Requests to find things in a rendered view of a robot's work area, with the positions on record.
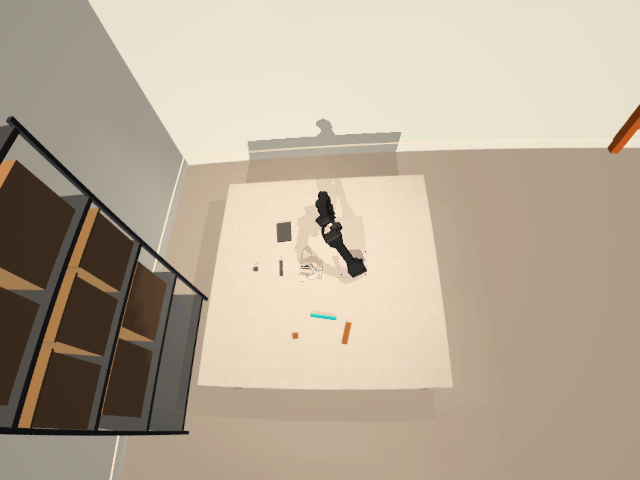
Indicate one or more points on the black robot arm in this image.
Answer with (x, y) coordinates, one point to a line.
(334, 238)

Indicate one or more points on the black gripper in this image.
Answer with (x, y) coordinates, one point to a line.
(332, 227)

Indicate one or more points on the orange flat bar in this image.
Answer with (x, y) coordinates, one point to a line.
(346, 333)

